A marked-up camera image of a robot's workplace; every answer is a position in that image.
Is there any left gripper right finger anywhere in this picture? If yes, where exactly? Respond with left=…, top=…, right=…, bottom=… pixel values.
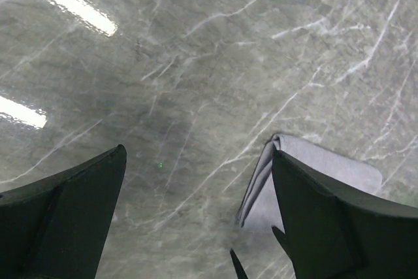
left=272, top=151, right=417, bottom=278

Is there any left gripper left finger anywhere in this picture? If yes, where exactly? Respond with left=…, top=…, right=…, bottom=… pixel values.
left=1, top=145, right=127, bottom=278

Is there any grey towel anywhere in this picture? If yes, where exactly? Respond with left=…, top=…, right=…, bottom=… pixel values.
left=236, top=133, right=383, bottom=233

